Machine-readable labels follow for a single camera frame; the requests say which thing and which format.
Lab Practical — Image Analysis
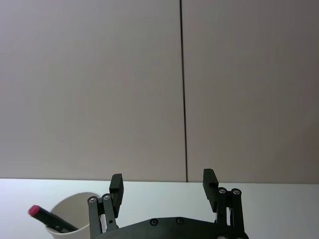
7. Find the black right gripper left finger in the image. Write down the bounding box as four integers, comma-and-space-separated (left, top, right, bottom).
87, 173, 125, 236

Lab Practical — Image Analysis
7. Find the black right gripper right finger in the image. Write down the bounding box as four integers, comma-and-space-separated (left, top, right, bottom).
203, 168, 246, 234

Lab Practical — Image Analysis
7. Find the white paper cup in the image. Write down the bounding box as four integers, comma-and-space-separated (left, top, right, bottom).
47, 192, 101, 239

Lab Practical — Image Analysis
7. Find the black marker with pink cap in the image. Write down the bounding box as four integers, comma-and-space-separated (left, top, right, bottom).
27, 204, 80, 234

